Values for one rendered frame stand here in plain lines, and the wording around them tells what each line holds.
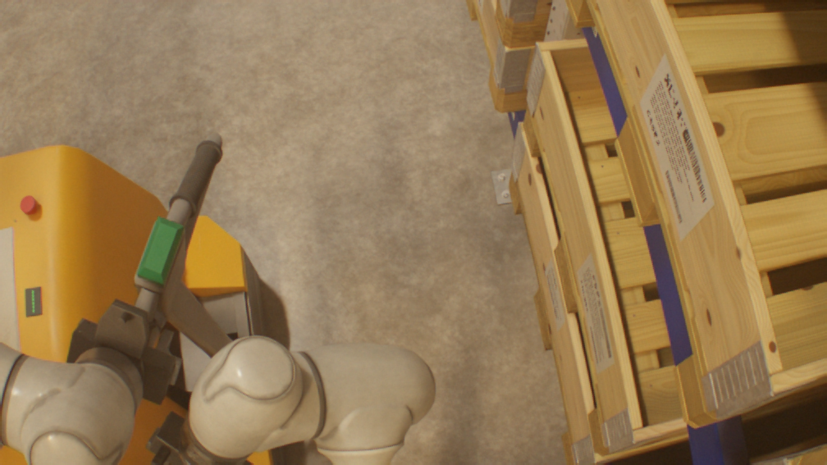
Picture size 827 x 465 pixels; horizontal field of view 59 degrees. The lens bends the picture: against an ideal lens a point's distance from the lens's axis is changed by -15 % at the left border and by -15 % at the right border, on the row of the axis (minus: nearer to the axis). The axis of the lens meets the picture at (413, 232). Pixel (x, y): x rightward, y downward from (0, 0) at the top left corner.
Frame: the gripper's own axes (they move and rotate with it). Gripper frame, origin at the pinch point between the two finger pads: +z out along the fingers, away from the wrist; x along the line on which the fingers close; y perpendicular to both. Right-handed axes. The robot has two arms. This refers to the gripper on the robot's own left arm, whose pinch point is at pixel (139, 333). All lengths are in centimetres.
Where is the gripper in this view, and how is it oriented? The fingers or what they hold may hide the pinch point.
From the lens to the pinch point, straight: 110.6
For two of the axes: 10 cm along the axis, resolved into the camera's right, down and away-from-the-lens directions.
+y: -3.7, 9.1, 1.7
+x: 9.2, 3.4, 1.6
